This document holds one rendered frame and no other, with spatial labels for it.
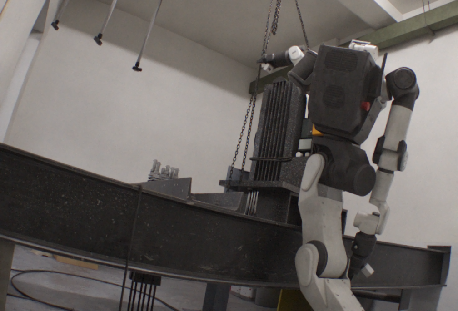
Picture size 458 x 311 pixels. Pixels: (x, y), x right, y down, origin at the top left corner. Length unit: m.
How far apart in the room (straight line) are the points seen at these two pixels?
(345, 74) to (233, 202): 0.58
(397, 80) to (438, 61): 1.91
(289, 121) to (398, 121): 1.02
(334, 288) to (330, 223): 0.25
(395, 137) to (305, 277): 0.58
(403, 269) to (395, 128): 1.10
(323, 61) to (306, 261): 0.70
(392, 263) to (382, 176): 0.85
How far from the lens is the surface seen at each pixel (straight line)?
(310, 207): 1.34
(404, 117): 1.34
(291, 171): 2.08
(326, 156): 1.34
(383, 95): 1.38
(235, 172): 2.45
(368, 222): 1.37
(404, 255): 2.20
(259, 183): 1.88
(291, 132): 2.17
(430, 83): 3.15
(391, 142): 1.31
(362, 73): 1.26
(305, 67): 1.51
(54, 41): 4.15
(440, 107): 3.02
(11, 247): 1.04
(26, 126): 3.86
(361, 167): 1.23
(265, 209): 2.01
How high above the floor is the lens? 0.56
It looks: 16 degrees up
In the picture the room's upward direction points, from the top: 10 degrees clockwise
